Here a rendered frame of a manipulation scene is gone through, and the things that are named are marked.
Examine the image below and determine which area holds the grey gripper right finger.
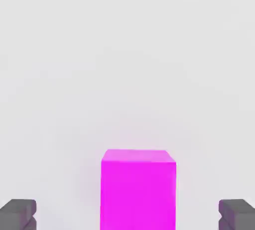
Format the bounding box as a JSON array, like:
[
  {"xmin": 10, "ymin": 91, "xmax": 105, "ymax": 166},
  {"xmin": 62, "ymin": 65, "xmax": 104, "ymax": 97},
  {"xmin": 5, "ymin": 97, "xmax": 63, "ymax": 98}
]
[{"xmin": 218, "ymin": 199, "xmax": 255, "ymax": 230}]

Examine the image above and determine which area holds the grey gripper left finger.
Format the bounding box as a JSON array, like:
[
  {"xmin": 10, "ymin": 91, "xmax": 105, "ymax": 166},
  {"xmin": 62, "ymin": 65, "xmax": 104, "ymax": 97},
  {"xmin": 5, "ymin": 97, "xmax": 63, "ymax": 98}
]
[{"xmin": 0, "ymin": 199, "xmax": 37, "ymax": 230}]

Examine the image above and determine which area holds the small magenta cube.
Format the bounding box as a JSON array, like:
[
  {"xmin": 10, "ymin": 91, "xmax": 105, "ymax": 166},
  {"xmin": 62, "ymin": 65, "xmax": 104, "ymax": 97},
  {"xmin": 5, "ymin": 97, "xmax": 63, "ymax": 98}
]
[{"xmin": 100, "ymin": 149, "xmax": 177, "ymax": 230}]

